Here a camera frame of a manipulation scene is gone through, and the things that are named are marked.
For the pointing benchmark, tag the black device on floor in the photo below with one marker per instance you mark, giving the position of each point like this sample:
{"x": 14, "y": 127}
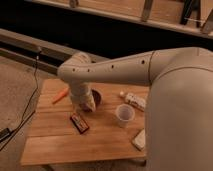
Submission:
{"x": 5, "y": 133}

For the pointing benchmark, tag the red black snack packet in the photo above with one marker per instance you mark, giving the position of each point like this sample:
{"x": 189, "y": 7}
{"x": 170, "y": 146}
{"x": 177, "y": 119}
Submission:
{"x": 79, "y": 123}

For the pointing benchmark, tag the long grey metal rail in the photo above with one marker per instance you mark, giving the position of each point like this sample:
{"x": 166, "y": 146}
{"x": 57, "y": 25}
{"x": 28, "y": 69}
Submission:
{"x": 24, "y": 49}

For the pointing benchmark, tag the orange pepper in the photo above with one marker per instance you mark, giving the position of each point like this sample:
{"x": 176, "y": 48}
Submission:
{"x": 60, "y": 95}

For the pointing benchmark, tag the white sponge block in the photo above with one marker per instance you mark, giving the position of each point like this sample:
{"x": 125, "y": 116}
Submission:
{"x": 139, "y": 141}

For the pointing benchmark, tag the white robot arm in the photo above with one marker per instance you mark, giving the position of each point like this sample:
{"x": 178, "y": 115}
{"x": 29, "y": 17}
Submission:
{"x": 179, "y": 109}

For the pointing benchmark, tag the wooden shelf in background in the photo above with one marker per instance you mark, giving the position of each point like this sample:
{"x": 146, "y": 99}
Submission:
{"x": 164, "y": 14}

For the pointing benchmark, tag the dark purple bowl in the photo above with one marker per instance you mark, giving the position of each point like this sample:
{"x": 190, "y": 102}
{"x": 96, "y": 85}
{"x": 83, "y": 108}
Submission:
{"x": 97, "y": 97}

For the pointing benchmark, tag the translucent plastic cup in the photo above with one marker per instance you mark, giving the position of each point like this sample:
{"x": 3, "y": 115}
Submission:
{"x": 124, "y": 114}

